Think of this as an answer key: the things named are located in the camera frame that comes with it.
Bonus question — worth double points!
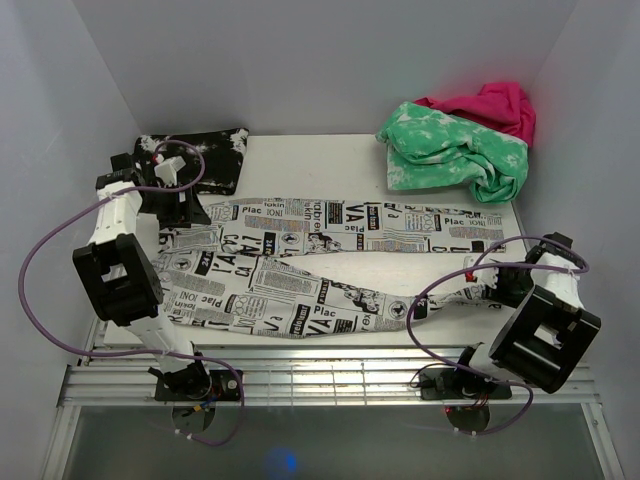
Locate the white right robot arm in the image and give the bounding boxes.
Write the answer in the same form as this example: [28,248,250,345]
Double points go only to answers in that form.
[451,232,601,397]

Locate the green white tie-dye trousers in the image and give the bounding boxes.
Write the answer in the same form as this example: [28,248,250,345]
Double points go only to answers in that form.
[375,102,529,204]

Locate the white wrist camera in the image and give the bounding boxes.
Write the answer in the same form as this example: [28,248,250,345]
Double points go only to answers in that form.
[463,256,499,290]
[153,155,186,188]

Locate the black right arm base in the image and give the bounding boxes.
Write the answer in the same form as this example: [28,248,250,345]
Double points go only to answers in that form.
[409,362,512,420]

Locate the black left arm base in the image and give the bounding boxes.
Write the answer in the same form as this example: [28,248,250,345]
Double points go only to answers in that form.
[148,362,242,403]

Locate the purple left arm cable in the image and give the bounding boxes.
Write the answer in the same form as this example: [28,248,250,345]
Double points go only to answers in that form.
[18,139,247,447]

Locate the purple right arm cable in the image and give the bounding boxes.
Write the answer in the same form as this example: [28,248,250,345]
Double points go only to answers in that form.
[405,235,591,437]

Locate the aluminium rail frame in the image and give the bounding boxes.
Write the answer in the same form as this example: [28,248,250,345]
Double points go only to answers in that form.
[44,332,624,479]

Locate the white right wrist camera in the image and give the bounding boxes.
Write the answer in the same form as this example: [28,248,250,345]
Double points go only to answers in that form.
[463,256,499,290]

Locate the newspaper print trousers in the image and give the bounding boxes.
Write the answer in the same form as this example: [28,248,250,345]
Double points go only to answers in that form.
[154,197,505,341]

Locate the folded black white trousers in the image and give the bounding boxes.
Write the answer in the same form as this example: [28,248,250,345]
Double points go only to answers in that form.
[121,128,250,196]

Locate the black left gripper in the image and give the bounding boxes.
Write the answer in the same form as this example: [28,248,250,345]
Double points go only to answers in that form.
[138,179,212,229]

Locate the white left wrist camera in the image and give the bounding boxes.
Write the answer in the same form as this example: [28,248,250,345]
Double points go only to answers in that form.
[153,155,186,188]

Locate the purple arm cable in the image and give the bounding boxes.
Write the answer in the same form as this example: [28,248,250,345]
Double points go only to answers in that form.
[405,235,591,437]
[18,139,247,447]

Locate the pink trousers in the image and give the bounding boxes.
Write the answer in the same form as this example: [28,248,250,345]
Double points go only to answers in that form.
[414,82,536,148]

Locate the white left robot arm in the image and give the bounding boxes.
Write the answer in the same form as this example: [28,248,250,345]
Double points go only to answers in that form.
[72,153,212,400]

